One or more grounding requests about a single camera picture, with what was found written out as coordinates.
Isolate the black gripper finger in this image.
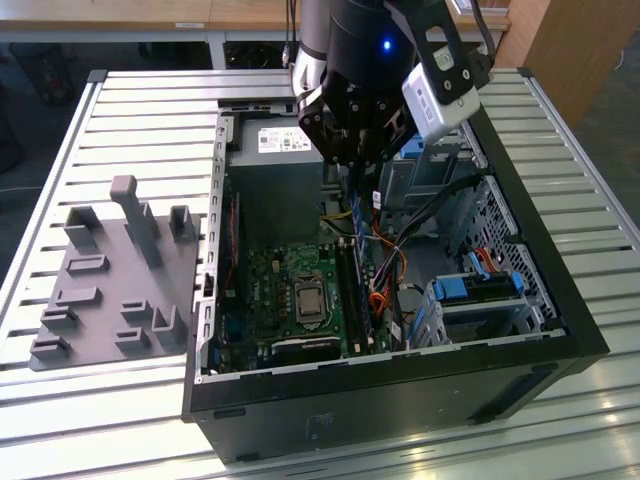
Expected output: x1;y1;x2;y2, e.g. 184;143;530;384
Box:
295;82;362;169
356;102;417;170

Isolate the blue RAM stick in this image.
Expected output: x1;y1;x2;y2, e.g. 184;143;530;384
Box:
348;166;374;282

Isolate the black RAM slot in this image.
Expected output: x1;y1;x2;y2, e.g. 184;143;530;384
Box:
335;238;363;354

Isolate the blue disk carrier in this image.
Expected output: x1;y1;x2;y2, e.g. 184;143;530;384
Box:
398;133;427;159
431;272;525;304

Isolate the tall grey drive cage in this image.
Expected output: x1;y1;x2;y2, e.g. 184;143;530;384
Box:
378;124;490;214

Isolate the grey power supply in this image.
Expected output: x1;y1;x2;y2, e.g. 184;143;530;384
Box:
227;117;327;247

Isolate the metal socket cover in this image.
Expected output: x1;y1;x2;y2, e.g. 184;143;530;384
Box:
291;273;330;332

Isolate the silver CPU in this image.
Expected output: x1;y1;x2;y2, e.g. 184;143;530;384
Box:
298;289;326;316

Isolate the green motherboard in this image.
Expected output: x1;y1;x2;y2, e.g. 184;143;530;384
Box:
214;238;402;374

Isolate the low grey drive cage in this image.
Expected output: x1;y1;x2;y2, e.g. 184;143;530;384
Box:
407;272;569;351

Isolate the wooden cabinet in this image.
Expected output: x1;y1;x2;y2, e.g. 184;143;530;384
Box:
492;0;640;131

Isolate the black graphics card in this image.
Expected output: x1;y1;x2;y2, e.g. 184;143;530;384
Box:
271;335;343;363

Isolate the wooden desk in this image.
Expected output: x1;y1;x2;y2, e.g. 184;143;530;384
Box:
0;0;512;70

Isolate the grey parts rack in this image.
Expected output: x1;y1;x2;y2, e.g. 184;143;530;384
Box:
29;174;209;374

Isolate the black PC case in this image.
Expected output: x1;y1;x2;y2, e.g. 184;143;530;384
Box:
179;92;611;464

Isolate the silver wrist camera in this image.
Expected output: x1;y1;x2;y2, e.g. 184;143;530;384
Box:
401;64;483;145

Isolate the black camera bracket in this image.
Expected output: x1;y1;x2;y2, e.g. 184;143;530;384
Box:
384;0;479;107

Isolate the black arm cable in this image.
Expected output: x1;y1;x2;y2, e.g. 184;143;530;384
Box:
281;0;298;69

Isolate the thick black cable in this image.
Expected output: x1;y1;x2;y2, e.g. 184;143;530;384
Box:
389;174;489;251

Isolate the black camera cable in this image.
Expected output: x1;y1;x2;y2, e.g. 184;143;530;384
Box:
468;0;499;77

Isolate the red data cable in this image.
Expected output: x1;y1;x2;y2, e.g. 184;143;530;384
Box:
476;246;507;274

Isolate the blue data cable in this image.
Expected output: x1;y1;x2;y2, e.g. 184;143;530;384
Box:
468;251;491;282

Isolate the orange wire bundle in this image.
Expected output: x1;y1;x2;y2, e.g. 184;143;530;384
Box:
368;244;409;319

